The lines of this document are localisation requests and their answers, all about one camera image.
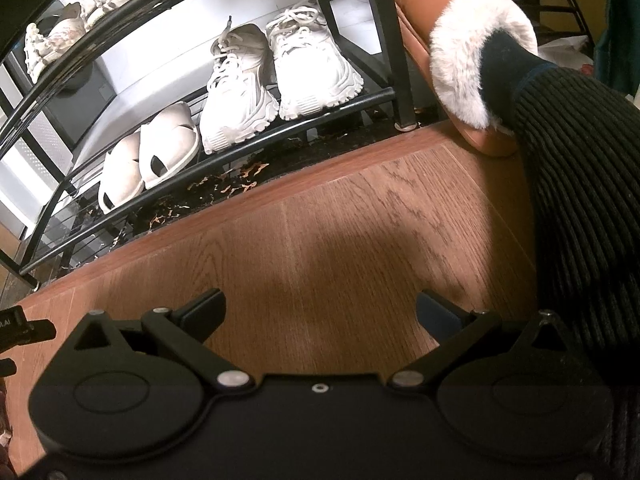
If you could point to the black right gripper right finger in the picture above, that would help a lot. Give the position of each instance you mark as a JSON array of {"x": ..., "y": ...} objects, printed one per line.
[{"x": 478, "y": 363}]

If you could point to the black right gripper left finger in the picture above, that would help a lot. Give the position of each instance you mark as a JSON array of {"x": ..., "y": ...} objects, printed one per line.
[{"x": 126, "y": 387}]

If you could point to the white slipper left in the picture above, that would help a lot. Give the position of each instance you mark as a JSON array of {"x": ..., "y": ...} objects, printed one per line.
[{"x": 121, "y": 180}]

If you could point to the black knit trouser leg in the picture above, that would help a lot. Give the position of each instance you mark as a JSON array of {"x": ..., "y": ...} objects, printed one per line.
[{"x": 579, "y": 142}]

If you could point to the black metal shoe rack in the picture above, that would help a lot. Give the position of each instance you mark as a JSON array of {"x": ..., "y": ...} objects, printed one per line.
[{"x": 59, "y": 226}]

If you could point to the beige patterned sneaker left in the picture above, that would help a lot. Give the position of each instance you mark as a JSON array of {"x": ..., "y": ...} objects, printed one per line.
[{"x": 41, "y": 51}]

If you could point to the brown fur-lined slipper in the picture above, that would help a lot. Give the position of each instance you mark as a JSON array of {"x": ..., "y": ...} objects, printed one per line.
[{"x": 446, "y": 38}]

